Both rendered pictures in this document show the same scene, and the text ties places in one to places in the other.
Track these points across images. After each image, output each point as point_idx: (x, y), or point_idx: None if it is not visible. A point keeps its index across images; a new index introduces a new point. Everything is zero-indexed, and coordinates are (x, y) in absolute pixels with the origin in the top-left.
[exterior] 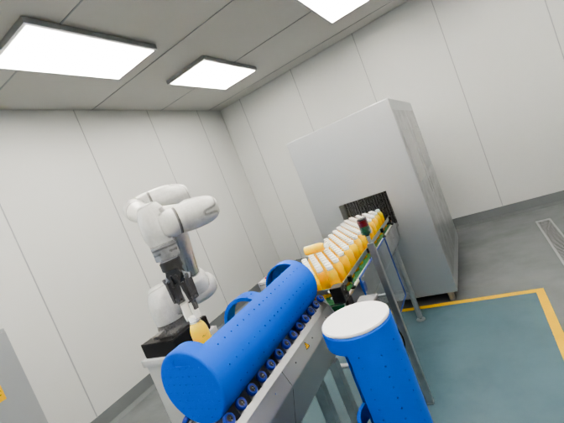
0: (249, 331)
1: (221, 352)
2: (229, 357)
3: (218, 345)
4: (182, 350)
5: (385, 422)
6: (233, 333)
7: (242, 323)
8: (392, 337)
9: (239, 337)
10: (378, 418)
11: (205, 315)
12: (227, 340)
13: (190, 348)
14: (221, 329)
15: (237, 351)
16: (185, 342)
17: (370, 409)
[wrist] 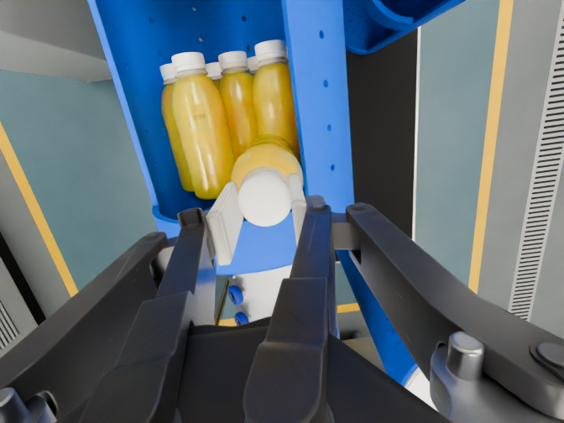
0: (340, 18)
1: (346, 177)
2: (351, 159)
3: (336, 169)
4: (279, 264)
5: (442, 13)
6: (332, 86)
7: (324, 9)
8: None
9: (342, 80)
10: (439, 13)
11: None
12: (337, 127)
13: (295, 247)
14: (303, 106)
15: (349, 124)
16: (241, 230)
17: (439, 9)
